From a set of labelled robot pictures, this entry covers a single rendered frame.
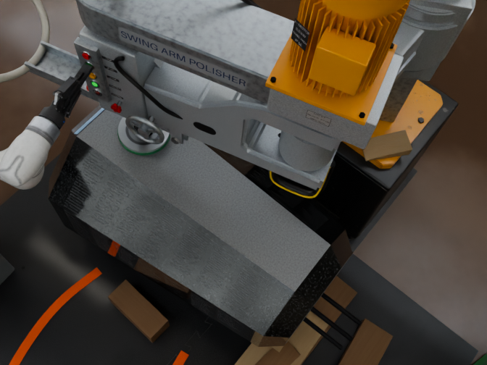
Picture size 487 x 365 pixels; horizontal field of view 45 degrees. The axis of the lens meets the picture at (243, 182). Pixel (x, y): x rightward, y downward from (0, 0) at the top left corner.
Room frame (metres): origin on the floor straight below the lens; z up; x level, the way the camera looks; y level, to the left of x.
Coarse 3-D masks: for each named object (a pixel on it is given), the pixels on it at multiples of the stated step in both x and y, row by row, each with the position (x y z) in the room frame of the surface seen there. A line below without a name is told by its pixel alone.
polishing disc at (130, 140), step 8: (120, 128) 1.17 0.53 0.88; (120, 136) 1.13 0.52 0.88; (128, 136) 1.14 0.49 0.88; (136, 136) 1.14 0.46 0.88; (152, 136) 1.15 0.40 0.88; (168, 136) 1.17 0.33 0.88; (128, 144) 1.10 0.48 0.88; (136, 144) 1.11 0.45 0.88; (144, 144) 1.11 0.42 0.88; (152, 144) 1.12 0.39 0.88; (160, 144) 1.12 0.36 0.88; (144, 152) 1.08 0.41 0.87
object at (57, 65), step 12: (48, 48) 1.35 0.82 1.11; (48, 60) 1.32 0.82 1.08; (60, 60) 1.32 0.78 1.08; (72, 60) 1.32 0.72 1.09; (36, 72) 1.24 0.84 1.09; (48, 72) 1.23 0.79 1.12; (60, 72) 1.27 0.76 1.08; (72, 72) 1.28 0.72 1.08; (60, 84) 1.21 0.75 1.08; (84, 84) 1.23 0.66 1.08; (168, 132) 1.08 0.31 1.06
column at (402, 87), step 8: (400, 80) 1.45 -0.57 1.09; (408, 80) 1.45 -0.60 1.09; (416, 80) 1.45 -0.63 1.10; (392, 88) 1.45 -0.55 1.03; (400, 88) 1.45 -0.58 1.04; (408, 88) 1.45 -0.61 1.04; (392, 96) 1.45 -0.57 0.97; (400, 96) 1.45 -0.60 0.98; (392, 104) 1.45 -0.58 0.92; (400, 104) 1.45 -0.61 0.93; (384, 112) 1.45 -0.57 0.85; (392, 112) 1.45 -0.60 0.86; (384, 120) 1.45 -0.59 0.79; (392, 120) 1.45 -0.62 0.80
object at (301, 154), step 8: (280, 136) 0.98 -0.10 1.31; (288, 136) 0.93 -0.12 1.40; (280, 144) 0.96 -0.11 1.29; (288, 144) 0.93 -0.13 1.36; (296, 144) 0.91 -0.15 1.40; (304, 144) 0.90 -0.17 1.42; (312, 144) 0.90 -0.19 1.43; (280, 152) 0.95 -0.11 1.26; (288, 152) 0.92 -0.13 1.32; (296, 152) 0.91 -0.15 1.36; (304, 152) 0.90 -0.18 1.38; (312, 152) 0.90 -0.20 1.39; (320, 152) 0.90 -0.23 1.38; (328, 152) 0.92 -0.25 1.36; (288, 160) 0.92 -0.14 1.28; (296, 160) 0.90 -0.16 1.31; (304, 160) 0.90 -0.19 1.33; (312, 160) 0.90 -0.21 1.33; (320, 160) 0.91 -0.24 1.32; (328, 160) 0.93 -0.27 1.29; (296, 168) 0.90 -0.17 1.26; (304, 168) 0.90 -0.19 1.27; (312, 168) 0.90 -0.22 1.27; (320, 168) 0.91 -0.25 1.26
